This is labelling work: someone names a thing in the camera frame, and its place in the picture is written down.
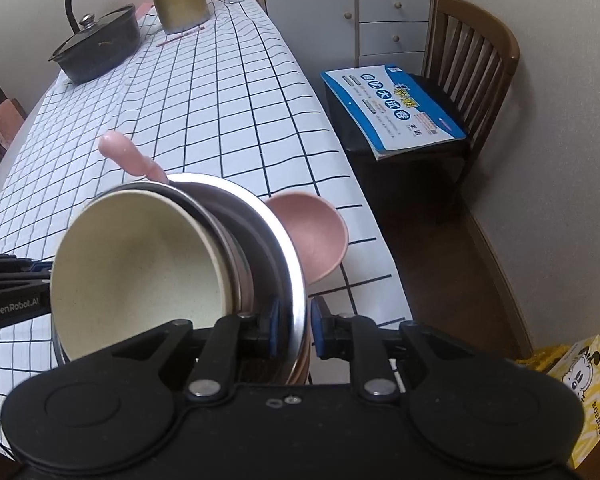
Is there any pink towel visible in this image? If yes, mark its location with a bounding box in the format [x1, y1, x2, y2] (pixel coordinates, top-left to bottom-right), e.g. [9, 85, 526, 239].
[0, 99, 28, 148]

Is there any large steel bowl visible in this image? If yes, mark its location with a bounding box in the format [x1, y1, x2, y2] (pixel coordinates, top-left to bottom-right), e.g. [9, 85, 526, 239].
[52, 172, 311, 386]

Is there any yellow plastic bag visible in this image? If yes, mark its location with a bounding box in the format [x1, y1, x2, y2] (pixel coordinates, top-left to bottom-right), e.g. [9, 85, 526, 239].
[517, 344, 571, 373]

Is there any pink pen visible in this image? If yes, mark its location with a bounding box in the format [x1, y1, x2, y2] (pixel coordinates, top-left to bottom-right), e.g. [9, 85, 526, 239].
[156, 25, 207, 47]

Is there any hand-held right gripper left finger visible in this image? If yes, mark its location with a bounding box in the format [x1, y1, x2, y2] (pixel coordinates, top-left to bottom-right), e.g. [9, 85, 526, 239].
[110, 301, 282, 403]

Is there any glass pot lid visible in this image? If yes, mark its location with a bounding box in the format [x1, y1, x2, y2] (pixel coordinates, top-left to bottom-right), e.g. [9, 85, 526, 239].
[48, 4, 138, 61]

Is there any grey wooden drawer cabinet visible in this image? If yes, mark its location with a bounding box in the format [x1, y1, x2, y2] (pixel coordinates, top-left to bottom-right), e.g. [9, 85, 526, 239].
[247, 0, 438, 78]

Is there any blue box on chair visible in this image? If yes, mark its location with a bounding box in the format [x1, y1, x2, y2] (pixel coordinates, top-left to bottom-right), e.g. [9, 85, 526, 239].
[320, 63, 468, 161]

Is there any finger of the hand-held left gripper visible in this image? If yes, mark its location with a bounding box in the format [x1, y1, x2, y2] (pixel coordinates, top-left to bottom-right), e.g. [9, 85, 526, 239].
[0, 254, 53, 287]

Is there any white black-checked tablecloth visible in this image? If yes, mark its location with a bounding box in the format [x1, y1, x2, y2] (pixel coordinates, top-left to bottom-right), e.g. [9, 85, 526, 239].
[0, 0, 413, 461]

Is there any black cooking pot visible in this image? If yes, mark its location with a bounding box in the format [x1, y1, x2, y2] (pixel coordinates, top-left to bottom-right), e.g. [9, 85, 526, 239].
[48, 7, 142, 84]

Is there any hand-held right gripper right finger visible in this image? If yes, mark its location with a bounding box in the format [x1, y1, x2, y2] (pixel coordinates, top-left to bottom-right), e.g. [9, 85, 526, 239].
[310, 296, 484, 403]

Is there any pink bear-shaped plate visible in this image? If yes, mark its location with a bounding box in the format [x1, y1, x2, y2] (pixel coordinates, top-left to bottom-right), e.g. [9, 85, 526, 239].
[264, 192, 350, 283]

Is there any yellow cartoon dog box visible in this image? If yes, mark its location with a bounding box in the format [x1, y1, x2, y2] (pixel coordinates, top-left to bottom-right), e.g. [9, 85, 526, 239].
[547, 335, 600, 469]

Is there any brown slatted wooden chair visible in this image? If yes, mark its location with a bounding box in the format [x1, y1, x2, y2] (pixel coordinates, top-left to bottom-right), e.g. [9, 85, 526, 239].
[325, 0, 521, 211]

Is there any cream bowl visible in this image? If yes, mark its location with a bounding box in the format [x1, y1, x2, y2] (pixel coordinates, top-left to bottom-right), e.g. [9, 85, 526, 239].
[50, 183, 231, 361]

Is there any pink-handled steel pot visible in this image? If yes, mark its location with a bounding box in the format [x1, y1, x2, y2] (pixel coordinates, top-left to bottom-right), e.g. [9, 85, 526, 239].
[98, 131, 256, 311]

